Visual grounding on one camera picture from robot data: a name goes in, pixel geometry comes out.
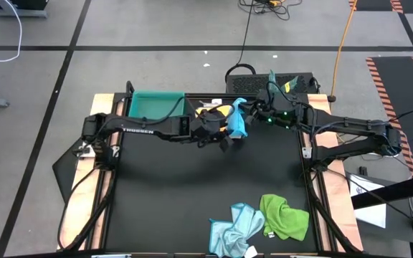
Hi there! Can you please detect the white floor cable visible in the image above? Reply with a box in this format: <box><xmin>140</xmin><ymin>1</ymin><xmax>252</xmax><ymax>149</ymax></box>
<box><xmin>0</xmin><ymin>0</ymin><xmax>23</xmax><ymax>64</ymax></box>

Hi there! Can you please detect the yellow hanging cable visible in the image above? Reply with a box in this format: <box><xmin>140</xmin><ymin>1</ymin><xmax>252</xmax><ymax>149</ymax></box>
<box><xmin>329</xmin><ymin>0</ymin><xmax>359</xmax><ymax>104</ymax></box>

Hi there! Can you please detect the teal plastic tray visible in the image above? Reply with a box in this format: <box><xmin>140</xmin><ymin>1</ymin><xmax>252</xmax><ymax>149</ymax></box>
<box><xmin>128</xmin><ymin>90</ymin><xmax>186</xmax><ymax>121</ymax></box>

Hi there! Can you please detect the large hazard-striped floor mat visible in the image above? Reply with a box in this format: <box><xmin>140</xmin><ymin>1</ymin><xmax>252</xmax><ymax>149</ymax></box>
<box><xmin>366</xmin><ymin>56</ymin><xmax>413</xmax><ymax>177</ymax></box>

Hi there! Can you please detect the light blue teal-edged towel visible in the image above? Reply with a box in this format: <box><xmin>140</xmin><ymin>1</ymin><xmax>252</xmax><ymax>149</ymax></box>
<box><xmin>208</xmin><ymin>202</ymin><xmax>266</xmax><ymax>258</ymax></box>

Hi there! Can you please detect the black perforated computer case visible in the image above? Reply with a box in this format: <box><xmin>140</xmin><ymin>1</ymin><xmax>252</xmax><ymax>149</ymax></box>
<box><xmin>226</xmin><ymin>72</ymin><xmax>318</xmax><ymax>95</ymax></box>

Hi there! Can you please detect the bright blue microfiber towel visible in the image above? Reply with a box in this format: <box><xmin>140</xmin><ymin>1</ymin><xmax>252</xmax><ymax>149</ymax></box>
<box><xmin>226</xmin><ymin>97</ymin><xmax>249</xmax><ymax>139</ymax></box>

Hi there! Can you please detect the black hanging cable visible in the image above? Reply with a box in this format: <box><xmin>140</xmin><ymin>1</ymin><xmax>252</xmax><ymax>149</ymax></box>
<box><xmin>224</xmin><ymin>0</ymin><xmax>258</xmax><ymax>84</ymax></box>

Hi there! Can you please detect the white paper sheet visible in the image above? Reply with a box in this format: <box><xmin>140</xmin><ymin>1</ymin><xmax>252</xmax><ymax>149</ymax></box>
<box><xmin>348</xmin><ymin>173</ymin><xmax>388</xmax><ymax>229</ymax></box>

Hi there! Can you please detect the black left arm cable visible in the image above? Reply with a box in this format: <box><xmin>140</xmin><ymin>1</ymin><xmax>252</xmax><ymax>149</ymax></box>
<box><xmin>56</xmin><ymin>166</ymin><xmax>120</xmax><ymax>252</ymax></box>

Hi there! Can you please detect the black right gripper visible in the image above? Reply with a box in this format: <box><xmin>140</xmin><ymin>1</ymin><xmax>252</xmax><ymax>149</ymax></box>
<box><xmin>242</xmin><ymin>88</ymin><xmax>303</xmax><ymax>130</ymax></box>

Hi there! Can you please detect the black flat panel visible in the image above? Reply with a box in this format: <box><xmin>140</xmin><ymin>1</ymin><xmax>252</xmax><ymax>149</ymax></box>
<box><xmin>51</xmin><ymin>150</ymin><xmax>84</xmax><ymax>204</ymax></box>

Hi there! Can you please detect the tangled black cable bundle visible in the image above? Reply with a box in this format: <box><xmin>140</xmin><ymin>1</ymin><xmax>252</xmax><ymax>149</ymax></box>
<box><xmin>237</xmin><ymin>0</ymin><xmax>303</xmax><ymax>22</ymax></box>

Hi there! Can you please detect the green microfiber towel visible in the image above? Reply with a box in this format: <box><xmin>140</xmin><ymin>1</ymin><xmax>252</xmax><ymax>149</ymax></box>
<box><xmin>259</xmin><ymin>193</ymin><xmax>310</xmax><ymax>242</ymax></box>

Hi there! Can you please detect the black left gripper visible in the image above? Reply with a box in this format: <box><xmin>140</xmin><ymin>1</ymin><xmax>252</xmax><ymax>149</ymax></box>
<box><xmin>191</xmin><ymin>110</ymin><xmax>234</xmax><ymax>152</ymax></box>

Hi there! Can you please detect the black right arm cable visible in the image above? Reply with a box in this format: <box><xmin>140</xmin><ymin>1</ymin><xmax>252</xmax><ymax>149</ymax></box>
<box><xmin>303</xmin><ymin>171</ymin><xmax>364</xmax><ymax>254</ymax></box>

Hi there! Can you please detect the orange microfiber towel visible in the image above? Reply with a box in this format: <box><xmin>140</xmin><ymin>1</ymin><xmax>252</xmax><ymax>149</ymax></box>
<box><xmin>195</xmin><ymin>105</ymin><xmax>229</xmax><ymax>133</ymax></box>

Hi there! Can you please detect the green plant in white pot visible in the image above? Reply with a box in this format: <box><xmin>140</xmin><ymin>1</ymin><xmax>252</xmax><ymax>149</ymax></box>
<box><xmin>266</xmin><ymin>70</ymin><xmax>300</xmax><ymax>95</ymax></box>

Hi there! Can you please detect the grey desk foot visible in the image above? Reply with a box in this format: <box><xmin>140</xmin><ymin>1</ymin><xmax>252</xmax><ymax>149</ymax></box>
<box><xmin>0</xmin><ymin>0</ymin><xmax>49</xmax><ymax>19</ymax></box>

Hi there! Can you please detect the wooden side board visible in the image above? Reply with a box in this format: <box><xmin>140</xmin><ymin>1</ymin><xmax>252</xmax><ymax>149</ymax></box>
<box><xmin>306</xmin><ymin>93</ymin><xmax>364</xmax><ymax>252</ymax></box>
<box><xmin>58</xmin><ymin>93</ymin><xmax>123</xmax><ymax>251</ymax></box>

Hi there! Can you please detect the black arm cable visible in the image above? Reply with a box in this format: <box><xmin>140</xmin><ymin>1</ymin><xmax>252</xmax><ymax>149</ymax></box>
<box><xmin>56</xmin><ymin>166</ymin><xmax>120</xmax><ymax>252</ymax></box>
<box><xmin>303</xmin><ymin>171</ymin><xmax>364</xmax><ymax>254</ymax></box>

